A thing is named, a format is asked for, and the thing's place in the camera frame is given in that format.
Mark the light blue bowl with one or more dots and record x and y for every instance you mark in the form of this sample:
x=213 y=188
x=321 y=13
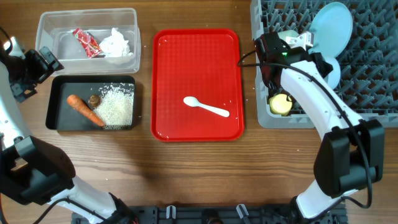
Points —
x=334 y=77

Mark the green bowl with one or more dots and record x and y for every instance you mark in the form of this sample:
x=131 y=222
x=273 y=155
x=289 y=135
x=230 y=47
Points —
x=287 y=33

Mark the white plastic spoon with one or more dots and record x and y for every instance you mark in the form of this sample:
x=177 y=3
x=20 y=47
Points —
x=193 y=102

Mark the yellow cup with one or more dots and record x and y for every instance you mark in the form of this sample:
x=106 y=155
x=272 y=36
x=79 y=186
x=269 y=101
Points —
x=280 y=104

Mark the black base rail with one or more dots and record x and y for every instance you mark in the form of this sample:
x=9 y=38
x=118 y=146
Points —
x=267 y=214

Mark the red snack wrapper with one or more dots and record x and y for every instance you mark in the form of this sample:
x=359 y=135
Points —
x=88 y=42

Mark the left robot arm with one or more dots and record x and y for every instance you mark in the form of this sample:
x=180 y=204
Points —
x=32 y=170

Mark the black waste tray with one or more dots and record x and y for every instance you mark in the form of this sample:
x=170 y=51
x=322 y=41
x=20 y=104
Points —
x=62 y=117

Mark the grey dishwasher rack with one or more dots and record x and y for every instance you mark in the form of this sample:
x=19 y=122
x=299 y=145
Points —
x=368 y=83

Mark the light blue plate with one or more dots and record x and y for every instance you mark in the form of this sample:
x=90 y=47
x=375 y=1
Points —
x=332 y=28

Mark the clear plastic bin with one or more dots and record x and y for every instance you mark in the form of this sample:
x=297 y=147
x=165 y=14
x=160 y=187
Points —
x=55 y=31

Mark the red serving tray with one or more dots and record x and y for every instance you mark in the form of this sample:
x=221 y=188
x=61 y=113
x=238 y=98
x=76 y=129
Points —
x=200 y=63

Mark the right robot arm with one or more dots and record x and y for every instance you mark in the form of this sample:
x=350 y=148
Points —
x=351 y=155

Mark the white napkin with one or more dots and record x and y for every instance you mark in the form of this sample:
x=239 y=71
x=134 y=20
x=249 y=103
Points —
x=115 y=45

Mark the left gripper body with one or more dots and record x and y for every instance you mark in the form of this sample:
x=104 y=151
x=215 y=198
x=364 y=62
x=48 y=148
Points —
x=23 y=73

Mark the orange carrot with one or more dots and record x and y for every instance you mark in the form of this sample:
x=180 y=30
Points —
x=77 y=104

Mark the white rice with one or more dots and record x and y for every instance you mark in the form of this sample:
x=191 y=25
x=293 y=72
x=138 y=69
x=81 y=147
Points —
x=116 y=106

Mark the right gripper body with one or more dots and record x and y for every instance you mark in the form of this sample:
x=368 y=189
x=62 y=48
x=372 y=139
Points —
x=272 y=86

